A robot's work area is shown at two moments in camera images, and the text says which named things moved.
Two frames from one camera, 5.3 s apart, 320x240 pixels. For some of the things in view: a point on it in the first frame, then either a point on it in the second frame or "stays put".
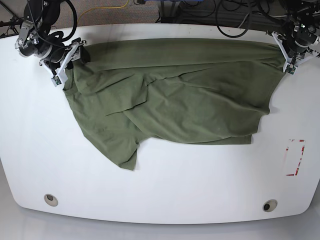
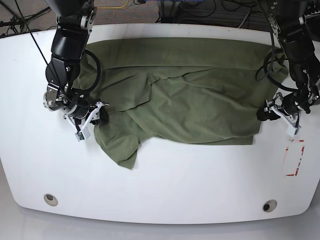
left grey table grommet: x=51 y=200 stays put
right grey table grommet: x=270 y=205 stays put
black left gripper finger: x=84 y=54 to x=104 y=115
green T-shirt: x=185 y=91 stays put
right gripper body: x=302 y=34 to x=290 y=101
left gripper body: x=39 y=44 to x=78 y=107
